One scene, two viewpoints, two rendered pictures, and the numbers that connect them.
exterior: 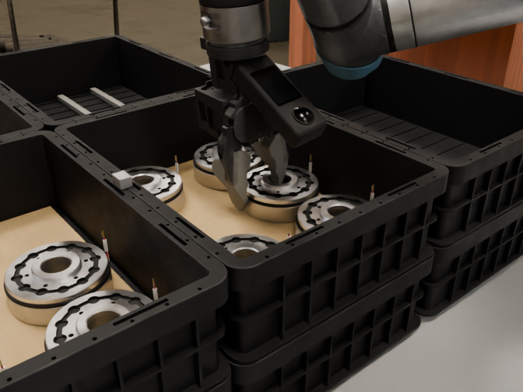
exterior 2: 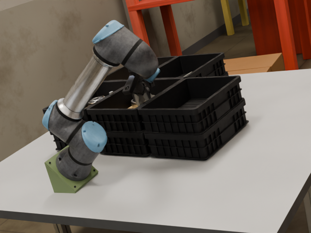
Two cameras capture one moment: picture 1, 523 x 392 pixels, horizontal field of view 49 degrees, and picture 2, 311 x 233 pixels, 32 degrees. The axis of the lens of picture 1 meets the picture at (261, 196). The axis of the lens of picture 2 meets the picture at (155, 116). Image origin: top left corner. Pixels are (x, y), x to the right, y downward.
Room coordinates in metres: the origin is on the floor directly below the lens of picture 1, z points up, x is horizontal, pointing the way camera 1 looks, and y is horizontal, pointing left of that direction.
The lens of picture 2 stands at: (0.22, -2.37, 1.60)
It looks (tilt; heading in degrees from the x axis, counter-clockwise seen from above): 18 degrees down; 79
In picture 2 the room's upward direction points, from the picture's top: 14 degrees counter-clockwise
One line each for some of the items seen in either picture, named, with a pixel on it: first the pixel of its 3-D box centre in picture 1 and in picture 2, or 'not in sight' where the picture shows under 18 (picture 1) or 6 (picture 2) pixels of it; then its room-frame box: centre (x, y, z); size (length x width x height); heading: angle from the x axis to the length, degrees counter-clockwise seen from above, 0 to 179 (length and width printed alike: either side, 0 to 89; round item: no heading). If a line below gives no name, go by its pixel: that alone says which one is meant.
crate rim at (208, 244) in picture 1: (236, 155); (136, 95); (0.62, 0.03, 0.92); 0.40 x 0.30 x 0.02; 39
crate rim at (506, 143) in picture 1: (398, 101); (190, 94); (0.81, -0.20, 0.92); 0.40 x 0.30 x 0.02; 39
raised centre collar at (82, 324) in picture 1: (103, 323); not in sight; (0.39, 0.14, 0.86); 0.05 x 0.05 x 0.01
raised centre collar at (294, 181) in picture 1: (279, 180); not in sight; (0.66, -0.02, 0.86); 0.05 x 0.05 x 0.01
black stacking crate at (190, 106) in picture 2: (394, 133); (193, 105); (0.81, -0.20, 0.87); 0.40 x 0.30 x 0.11; 39
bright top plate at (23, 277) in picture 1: (57, 270); not in sight; (0.47, 0.21, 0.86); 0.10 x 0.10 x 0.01
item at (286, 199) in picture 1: (279, 183); not in sight; (0.66, -0.02, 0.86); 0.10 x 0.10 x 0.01
